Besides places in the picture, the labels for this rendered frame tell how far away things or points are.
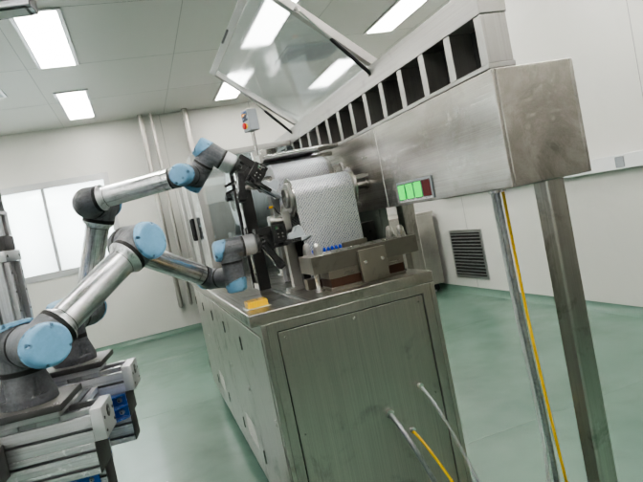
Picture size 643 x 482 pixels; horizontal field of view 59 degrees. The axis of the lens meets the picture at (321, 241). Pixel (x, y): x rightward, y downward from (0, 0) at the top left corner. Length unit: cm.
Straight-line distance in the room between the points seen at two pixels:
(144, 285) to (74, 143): 195
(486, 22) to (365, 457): 139
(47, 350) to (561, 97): 146
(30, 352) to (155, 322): 608
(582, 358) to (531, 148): 60
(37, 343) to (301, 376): 79
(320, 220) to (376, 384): 63
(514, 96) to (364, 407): 110
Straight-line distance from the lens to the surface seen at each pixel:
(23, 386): 178
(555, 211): 167
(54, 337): 164
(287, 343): 187
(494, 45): 156
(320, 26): 215
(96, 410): 174
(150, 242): 179
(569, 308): 170
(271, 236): 209
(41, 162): 776
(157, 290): 763
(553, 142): 159
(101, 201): 214
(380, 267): 199
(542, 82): 160
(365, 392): 199
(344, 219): 218
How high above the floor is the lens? 118
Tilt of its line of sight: 3 degrees down
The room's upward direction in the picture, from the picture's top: 11 degrees counter-clockwise
